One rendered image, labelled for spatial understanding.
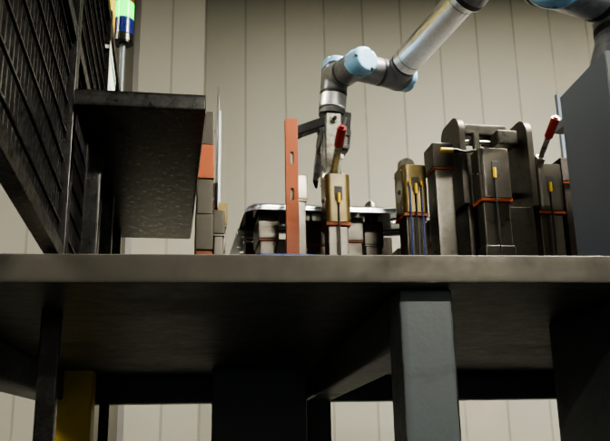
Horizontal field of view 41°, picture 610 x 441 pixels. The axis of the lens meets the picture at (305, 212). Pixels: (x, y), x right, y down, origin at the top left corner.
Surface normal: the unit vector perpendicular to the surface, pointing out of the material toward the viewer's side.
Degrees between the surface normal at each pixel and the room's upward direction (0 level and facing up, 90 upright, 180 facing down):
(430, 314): 90
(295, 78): 90
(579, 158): 90
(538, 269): 90
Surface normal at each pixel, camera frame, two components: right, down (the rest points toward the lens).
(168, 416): 0.09, -0.28
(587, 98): -1.00, -0.01
